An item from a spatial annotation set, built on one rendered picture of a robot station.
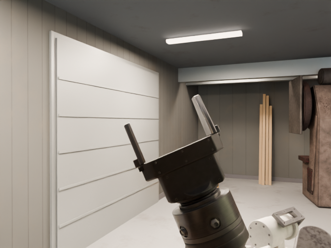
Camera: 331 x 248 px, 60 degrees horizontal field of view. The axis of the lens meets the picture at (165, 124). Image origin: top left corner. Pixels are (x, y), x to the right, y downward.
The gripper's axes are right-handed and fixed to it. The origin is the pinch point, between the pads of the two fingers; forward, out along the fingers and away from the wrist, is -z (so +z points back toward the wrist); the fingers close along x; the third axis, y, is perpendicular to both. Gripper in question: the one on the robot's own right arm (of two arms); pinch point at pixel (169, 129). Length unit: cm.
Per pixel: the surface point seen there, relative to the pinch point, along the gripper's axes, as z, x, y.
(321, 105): 45, 366, -501
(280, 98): -4, 427, -749
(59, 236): 49, -134, -329
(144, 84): -129, 52, -504
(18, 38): -164, -76, -257
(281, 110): 30, 416, -752
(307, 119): 61, 333, -515
